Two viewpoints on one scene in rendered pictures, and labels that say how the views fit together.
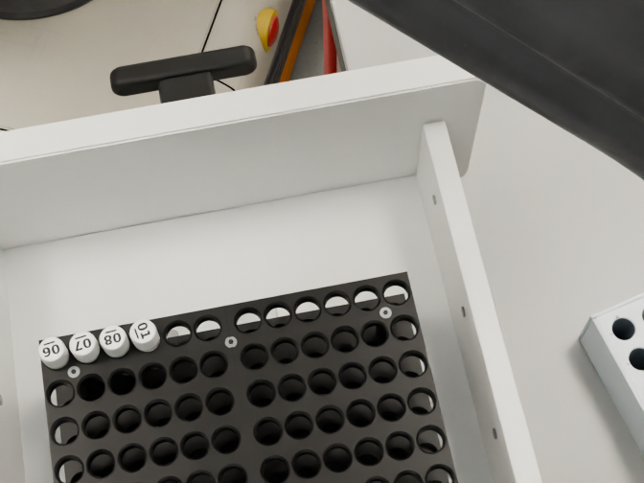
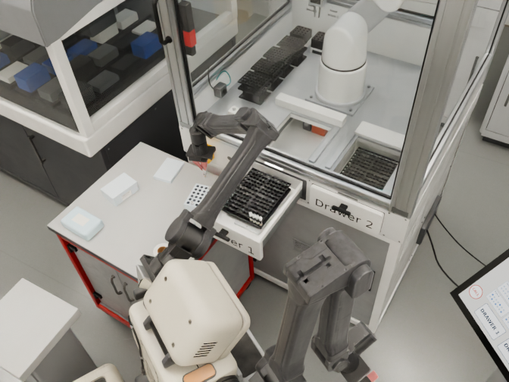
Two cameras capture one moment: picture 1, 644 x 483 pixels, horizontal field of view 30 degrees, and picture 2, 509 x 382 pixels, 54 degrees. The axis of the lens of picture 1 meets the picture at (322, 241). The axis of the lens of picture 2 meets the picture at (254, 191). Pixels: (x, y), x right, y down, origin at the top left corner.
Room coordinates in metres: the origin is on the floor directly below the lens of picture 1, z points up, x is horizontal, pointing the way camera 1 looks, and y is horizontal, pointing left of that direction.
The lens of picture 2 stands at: (1.01, 0.91, 2.31)
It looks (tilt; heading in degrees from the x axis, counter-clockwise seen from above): 48 degrees down; 224
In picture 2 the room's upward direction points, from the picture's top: 4 degrees counter-clockwise
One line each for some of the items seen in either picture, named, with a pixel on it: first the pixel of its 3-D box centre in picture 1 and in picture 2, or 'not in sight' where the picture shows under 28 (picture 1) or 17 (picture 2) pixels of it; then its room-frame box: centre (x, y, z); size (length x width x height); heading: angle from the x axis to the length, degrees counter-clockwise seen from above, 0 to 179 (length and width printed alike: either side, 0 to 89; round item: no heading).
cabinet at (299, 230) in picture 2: not in sight; (329, 186); (-0.51, -0.02, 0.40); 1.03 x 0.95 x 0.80; 99
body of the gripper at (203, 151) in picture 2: not in sight; (200, 147); (0.14, -0.20, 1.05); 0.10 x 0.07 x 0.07; 119
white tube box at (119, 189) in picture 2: not in sight; (120, 189); (0.36, -0.51, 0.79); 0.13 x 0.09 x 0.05; 0
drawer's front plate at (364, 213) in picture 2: not in sight; (345, 208); (-0.08, 0.32, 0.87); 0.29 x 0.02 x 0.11; 99
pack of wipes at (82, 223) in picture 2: not in sight; (82, 223); (0.57, -0.48, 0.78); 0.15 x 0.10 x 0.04; 98
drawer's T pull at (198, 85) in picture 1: (187, 90); (223, 233); (0.31, 0.07, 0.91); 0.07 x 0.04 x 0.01; 99
